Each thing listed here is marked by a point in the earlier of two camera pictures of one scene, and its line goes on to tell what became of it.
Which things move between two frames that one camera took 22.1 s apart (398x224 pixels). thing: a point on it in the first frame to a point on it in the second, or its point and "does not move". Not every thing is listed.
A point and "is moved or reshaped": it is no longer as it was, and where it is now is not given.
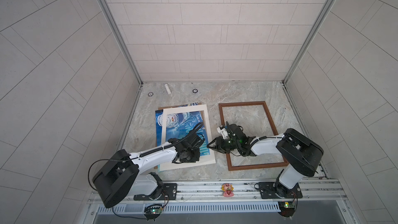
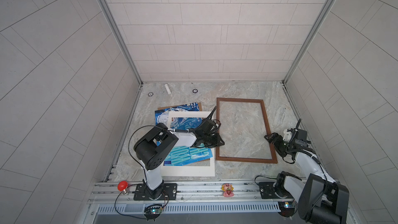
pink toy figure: x=227 y=189 does not move
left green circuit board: x=152 y=211 does not move
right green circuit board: x=286 y=208 does not move
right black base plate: x=274 y=190 does not move
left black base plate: x=168 y=192 does not move
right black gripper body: x=228 y=144 to x=282 y=147
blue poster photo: x=178 y=124 is moved or reshaped
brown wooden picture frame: x=221 y=117 is moved or reshaped
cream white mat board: x=203 y=160 is moved or reshaped
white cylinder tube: x=167 y=88 does not move
